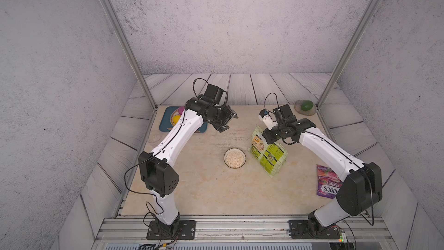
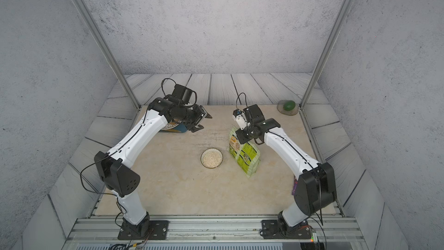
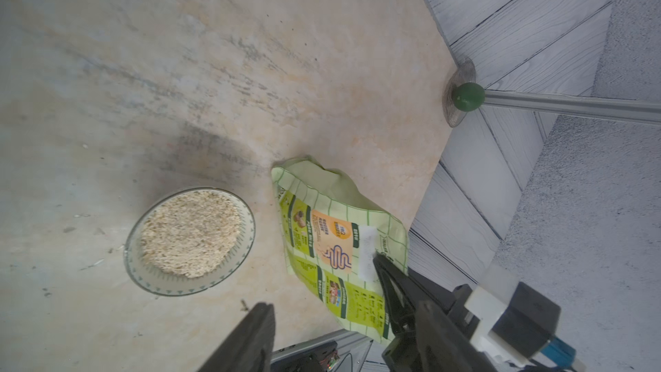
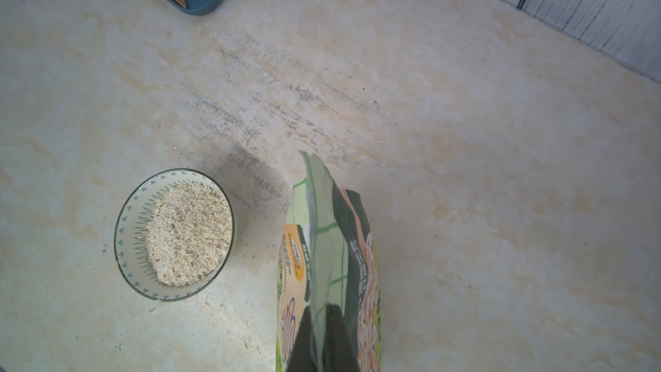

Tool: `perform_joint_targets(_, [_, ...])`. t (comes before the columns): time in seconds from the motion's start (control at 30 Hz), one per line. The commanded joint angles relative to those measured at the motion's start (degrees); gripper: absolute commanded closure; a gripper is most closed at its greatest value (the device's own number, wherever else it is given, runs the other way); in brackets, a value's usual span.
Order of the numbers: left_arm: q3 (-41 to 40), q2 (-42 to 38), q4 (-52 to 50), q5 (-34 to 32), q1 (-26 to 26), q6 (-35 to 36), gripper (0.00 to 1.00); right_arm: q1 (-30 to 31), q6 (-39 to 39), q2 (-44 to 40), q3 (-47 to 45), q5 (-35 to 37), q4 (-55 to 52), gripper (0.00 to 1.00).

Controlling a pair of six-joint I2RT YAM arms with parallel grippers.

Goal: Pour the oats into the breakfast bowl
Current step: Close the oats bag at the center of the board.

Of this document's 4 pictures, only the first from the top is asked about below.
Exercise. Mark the green avocado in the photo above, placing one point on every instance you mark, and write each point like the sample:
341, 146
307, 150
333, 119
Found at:
306, 105

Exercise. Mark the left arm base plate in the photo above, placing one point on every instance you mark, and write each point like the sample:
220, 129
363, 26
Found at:
179, 229

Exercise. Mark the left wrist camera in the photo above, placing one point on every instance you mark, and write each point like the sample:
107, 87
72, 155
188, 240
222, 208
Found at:
213, 94

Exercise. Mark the yellow lemon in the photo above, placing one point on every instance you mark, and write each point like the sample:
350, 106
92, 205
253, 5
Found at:
175, 119

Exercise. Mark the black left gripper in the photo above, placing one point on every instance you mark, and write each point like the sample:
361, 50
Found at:
229, 114

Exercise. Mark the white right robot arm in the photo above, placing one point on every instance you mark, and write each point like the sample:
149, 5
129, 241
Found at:
361, 182

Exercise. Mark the patterned fruit plate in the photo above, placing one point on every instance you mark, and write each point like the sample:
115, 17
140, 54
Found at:
176, 114

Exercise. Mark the teal serving tray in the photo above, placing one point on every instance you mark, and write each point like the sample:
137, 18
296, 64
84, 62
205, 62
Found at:
165, 125

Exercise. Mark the clear plastic cup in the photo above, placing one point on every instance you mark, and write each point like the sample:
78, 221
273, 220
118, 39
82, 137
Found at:
154, 137

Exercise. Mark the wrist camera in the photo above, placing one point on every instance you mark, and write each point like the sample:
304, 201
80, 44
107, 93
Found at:
213, 94
281, 115

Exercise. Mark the small grey dish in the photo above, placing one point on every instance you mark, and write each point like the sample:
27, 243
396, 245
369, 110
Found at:
298, 110

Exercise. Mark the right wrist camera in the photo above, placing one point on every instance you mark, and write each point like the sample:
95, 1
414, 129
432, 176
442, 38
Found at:
281, 115

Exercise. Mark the purple onion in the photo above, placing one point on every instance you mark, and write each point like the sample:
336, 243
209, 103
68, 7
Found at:
181, 110

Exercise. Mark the purple snack packet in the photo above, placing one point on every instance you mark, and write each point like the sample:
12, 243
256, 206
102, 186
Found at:
329, 183

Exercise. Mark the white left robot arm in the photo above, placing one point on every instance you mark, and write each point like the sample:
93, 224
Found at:
156, 167

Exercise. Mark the green oats bag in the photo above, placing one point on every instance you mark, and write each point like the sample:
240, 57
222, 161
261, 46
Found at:
271, 157

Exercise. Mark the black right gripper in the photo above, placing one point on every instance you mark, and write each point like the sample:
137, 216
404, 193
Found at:
269, 139

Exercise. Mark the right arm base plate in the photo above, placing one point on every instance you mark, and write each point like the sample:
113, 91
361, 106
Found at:
311, 228

